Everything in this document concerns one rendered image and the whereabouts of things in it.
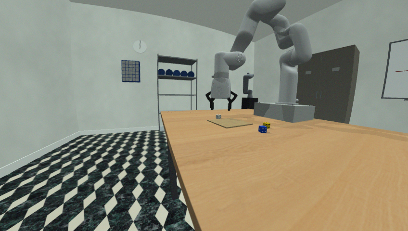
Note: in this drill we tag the yellow die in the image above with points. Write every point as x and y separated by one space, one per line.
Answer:
266 124

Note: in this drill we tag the tan square mat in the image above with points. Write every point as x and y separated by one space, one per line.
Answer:
229 122

